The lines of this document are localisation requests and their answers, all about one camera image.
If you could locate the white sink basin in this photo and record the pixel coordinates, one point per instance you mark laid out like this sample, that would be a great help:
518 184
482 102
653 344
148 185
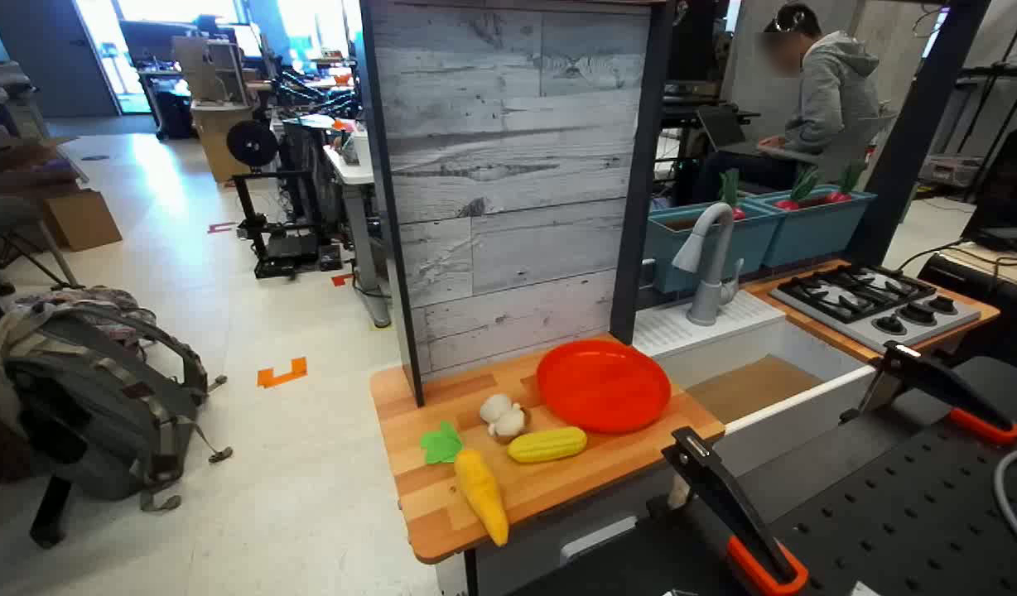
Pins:
763 375

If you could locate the gas stove top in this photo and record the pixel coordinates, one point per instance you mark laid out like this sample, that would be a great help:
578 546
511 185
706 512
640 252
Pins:
875 305

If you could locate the wooden counter board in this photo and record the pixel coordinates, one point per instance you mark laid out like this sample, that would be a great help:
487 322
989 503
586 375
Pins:
482 441

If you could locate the grey backpack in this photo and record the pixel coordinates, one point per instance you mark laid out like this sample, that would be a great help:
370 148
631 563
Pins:
100 399

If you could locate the far black orange clamp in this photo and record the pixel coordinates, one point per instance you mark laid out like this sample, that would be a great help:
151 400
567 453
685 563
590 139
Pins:
977 393

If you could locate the grey tap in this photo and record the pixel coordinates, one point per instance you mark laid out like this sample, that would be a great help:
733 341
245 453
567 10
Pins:
706 252

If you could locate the right teal planter box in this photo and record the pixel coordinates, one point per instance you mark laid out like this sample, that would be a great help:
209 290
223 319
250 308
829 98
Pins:
815 227

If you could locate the yellow toy carrot green top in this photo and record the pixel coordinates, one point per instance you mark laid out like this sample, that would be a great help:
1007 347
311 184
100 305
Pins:
470 475

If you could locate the toy radish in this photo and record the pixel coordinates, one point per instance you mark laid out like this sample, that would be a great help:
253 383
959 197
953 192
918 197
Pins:
731 185
810 191

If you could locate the red plate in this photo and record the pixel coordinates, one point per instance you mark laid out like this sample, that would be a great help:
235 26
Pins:
599 384

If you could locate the right toy radish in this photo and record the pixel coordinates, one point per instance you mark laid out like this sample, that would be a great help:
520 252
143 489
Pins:
810 191

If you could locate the cardboard box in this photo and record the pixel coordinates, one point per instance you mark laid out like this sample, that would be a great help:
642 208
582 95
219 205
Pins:
79 218

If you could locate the seated person grey hoodie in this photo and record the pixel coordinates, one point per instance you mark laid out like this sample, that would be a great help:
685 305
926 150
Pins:
839 106

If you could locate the left toy radish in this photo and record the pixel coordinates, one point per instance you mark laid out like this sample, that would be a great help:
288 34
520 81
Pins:
731 185

